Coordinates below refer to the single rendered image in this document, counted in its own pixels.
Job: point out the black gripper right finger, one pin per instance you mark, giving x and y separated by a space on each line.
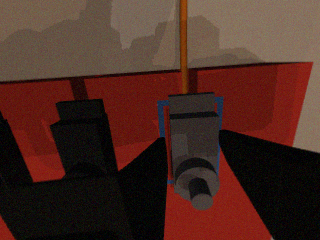
282 182

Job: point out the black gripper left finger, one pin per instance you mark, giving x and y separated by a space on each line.
130 202

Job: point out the dark grey micro servo with orange cable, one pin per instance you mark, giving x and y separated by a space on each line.
194 132

